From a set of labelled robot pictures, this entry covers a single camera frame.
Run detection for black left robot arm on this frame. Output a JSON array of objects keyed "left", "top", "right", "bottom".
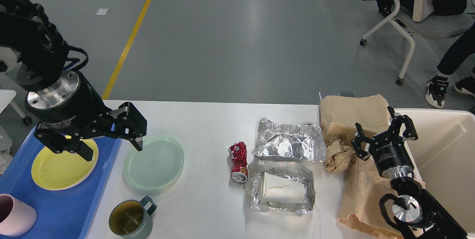
[{"left": 0, "top": 0, "right": 147, "bottom": 161}]

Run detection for grey white office chair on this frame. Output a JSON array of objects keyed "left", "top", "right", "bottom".
[{"left": 360, "top": 0, "right": 473, "bottom": 85}]

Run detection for brown paper bag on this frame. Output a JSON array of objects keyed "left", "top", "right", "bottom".
[
  {"left": 337, "top": 156, "right": 403, "bottom": 239},
  {"left": 320, "top": 95, "right": 390, "bottom": 145}
]

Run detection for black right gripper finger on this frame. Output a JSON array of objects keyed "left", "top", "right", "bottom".
[
  {"left": 351, "top": 123, "right": 373, "bottom": 161},
  {"left": 387, "top": 107, "right": 419, "bottom": 141}
]

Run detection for upper brown paper bag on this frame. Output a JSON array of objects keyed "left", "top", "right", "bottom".
[{"left": 320, "top": 95, "right": 390, "bottom": 145}]

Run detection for aluminium foil tray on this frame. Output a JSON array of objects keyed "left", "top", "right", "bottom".
[{"left": 245, "top": 161, "right": 315, "bottom": 216}]

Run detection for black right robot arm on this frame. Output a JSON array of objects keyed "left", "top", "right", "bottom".
[{"left": 351, "top": 107, "right": 468, "bottom": 239}]

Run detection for lower brown paper bag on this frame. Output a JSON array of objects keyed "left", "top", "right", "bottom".
[{"left": 337, "top": 156, "right": 403, "bottom": 239}]

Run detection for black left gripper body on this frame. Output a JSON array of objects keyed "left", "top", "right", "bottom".
[{"left": 25, "top": 71, "right": 111, "bottom": 134}]

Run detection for grey floor plate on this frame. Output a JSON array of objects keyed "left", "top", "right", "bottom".
[{"left": 319, "top": 91, "right": 355, "bottom": 101}]

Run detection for white chair at left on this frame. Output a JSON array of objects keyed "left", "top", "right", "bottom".
[{"left": 0, "top": 89, "right": 32, "bottom": 125}]

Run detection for crumpled brown paper ball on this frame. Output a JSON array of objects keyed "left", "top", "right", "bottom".
[{"left": 324, "top": 139, "right": 357, "bottom": 173}]

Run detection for teal mug yellow inside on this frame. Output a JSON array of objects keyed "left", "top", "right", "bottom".
[{"left": 108, "top": 196, "right": 157, "bottom": 239}]

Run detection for blue plastic tray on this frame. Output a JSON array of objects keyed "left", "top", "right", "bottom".
[{"left": 0, "top": 130, "right": 121, "bottom": 239}]

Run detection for light green plate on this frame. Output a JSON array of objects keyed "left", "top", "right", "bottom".
[{"left": 122, "top": 135, "right": 184, "bottom": 191}]

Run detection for crumpled aluminium foil sheet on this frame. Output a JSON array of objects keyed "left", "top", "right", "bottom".
[{"left": 252, "top": 117, "right": 327, "bottom": 162}]

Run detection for beige plastic bin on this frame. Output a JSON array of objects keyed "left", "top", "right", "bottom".
[{"left": 396, "top": 108, "right": 475, "bottom": 239}]

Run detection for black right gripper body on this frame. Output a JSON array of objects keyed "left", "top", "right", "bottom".
[{"left": 370, "top": 131, "right": 414, "bottom": 179}]

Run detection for person legs black sneakers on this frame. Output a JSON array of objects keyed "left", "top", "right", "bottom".
[{"left": 425, "top": 24, "right": 475, "bottom": 109}]

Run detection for white paper scrap on floor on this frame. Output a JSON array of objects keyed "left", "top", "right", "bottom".
[{"left": 95, "top": 8, "right": 110, "bottom": 16}]

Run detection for yellow plate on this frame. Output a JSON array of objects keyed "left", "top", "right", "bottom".
[{"left": 31, "top": 139, "right": 99, "bottom": 191}]

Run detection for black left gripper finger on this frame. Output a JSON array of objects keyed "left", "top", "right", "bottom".
[
  {"left": 89, "top": 102, "right": 147, "bottom": 151},
  {"left": 34, "top": 128, "right": 94, "bottom": 161}
]

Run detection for white paper cup lying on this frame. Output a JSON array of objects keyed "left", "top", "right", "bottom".
[{"left": 261, "top": 172, "right": 304, "bottom": 203}]

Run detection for pink ribbed cup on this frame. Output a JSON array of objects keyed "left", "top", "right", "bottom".
[{"left": 0, "top": 194, "right": 37, "bottom": 237}]

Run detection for crushed red soda can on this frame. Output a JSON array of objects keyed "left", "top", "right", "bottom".
[{"left": 228, "top": 141, "right": 248, "bottom": 185}]

